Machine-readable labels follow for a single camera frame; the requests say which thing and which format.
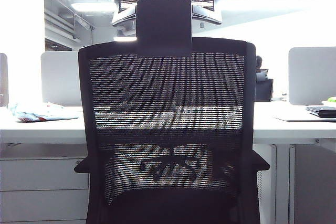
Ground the white table leg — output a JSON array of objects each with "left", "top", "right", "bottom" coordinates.
[{"left": 270, "top": 144, "right": 295, "bottom": 224}]

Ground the white desk mat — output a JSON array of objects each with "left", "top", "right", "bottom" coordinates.
[{"left": 272, "top": 113, "right": 336, "bottom": 123}]

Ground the black star chair base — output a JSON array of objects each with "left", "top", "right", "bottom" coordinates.
[{"left": 141, "top": 145, "right": 201, "bottom": 182}]

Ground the brown-edged desk partition panel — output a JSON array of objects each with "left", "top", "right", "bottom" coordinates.
[{"left": 0, "top": 52, "right": 9, "bottom": 108}]

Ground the light blue patterned cloth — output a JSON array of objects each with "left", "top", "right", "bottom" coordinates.
[{"left": 7, "top": 102, "right": 80, "bottom": 123}]

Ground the white drawer cabinet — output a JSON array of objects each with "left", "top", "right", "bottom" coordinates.
[{"left": 0, "top": 157, "right": 91, "bottom": 224}]

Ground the black mesh office chair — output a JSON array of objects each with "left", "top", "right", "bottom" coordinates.
[{"left": 73, "top": 0, "right": 271, "bottom": 224}]

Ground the white desk partition panel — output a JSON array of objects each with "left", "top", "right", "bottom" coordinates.
[
  {"left": 40, "top": 50, "right": 83, "bottom": 106},
  {"left": 288, "top": 47, "right": 336, "bottom": 106}
]

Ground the rectangular ceiling light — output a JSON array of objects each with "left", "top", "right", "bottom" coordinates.
[{"left": 70, "top": 2, "right": 118, "bottom": 13}]

